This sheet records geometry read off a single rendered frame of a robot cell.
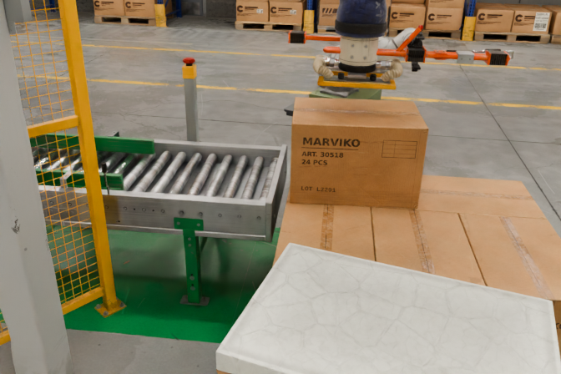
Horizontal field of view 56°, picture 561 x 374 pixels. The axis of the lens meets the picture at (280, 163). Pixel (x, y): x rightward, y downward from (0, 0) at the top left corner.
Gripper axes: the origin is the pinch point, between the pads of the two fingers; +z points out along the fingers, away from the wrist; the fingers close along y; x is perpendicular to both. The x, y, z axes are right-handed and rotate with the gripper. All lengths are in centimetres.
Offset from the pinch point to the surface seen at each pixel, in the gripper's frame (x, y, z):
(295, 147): 52, 40, 21
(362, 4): 26.9, -21.6, 11.0
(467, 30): -176, 105, -689
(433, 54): -5.9, -0.4, 3.5
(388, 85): 13.2, 11.3, 14.9
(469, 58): -21.3, 0.6, 4.1
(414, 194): -3, 61, 18
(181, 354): 96, 123, 68
